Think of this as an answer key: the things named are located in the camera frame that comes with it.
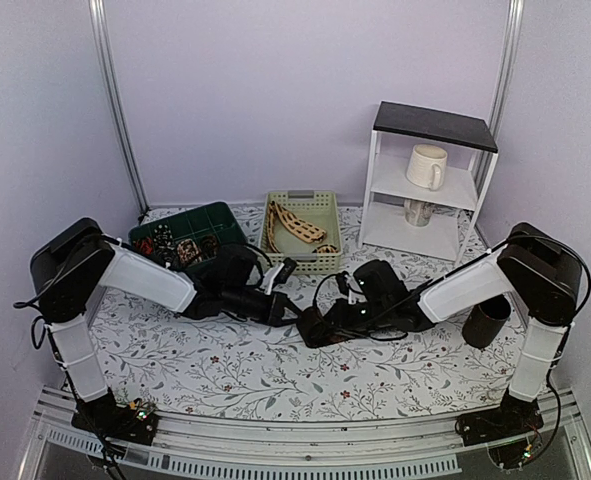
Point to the tan patterned rolled tie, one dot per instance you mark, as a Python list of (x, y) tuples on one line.
[(188, 252)]

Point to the aluminium frame post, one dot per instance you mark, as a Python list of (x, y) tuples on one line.
[(101, 36), (507, 63)]

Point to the patterned glass cup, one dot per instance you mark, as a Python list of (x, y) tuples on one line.
[(418, 213)]

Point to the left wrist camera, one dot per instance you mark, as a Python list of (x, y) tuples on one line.
[(278, 274)]

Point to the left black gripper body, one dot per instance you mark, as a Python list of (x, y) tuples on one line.
[(257, 312)]

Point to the red black rolled tie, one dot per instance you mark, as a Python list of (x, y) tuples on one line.
[(145, 245)]

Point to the black white dotted rolled tie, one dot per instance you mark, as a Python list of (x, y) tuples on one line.
[(162, 239)]

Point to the beige plastic slotted basket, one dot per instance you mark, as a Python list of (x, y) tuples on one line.
[(317, 207)]

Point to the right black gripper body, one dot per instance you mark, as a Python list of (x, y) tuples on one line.
[(360, 323)]

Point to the cream ceramic mug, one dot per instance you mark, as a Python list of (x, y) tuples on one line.
[(427, 166)]

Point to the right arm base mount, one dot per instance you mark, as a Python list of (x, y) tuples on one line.
[(511, 418)]

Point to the white shelf with black top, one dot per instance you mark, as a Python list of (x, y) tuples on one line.
[(472, 159)]

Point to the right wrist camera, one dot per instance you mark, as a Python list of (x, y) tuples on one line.
[(342, 280)]

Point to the left aluminium frame post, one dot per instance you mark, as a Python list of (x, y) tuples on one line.
[(101, 36)]

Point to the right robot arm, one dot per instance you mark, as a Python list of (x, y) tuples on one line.
[(552, 280)]

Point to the aluminium front rail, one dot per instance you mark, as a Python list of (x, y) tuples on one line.
[(197, 447)]

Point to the right aluminium frame post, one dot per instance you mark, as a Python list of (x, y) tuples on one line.
[(507, 63)]

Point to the dark brown rolled tie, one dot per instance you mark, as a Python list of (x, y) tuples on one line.
[(209, 245)]

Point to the dark brown cylinder cup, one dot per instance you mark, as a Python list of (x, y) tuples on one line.
[(485, 321)]

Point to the dark red patterned tie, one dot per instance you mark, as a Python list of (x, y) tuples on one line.
[(320, 330)]

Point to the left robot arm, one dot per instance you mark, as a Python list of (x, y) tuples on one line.
[(67, 271)]

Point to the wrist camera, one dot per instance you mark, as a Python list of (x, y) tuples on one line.
[(342, 280), (278, 274)]

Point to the floral white table mat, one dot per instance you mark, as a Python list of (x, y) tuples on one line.
[(230, 369)]

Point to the dark green divided organizer box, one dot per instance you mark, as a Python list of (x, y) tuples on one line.
[(215, 218)]

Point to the tan black patterned tie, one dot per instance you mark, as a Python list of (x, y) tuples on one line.
[(298, 227)]

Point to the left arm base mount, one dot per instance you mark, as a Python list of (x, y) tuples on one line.
[(135, 422)]

